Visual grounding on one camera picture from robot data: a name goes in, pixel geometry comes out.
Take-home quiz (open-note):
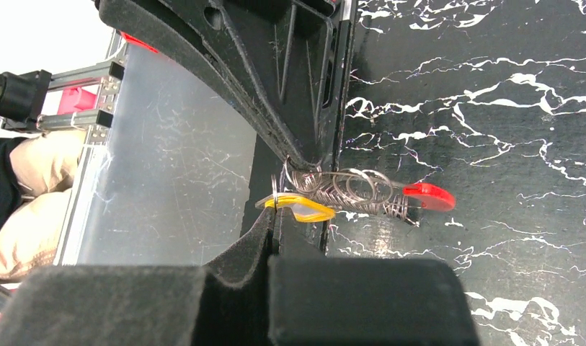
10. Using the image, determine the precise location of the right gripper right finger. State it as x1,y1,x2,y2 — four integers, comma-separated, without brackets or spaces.
267,210,480,345

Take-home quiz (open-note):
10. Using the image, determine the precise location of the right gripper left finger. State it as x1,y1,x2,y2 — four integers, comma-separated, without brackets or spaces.
0,209,275,345

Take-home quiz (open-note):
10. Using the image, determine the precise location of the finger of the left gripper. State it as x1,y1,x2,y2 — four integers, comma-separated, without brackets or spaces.
94,1,355,170

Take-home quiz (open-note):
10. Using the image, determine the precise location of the white red keyring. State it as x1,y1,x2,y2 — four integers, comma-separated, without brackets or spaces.
283,159,456,226

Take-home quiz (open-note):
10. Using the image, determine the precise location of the person in beige trousers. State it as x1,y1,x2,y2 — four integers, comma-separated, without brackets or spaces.
0,130,86,281

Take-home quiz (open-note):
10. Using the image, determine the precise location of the aluminium frame rail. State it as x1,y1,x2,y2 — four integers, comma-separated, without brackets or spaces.
0,28,131,311

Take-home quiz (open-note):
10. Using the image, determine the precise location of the pink object behind frame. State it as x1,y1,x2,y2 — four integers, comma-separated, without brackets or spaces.
56,87,97,115

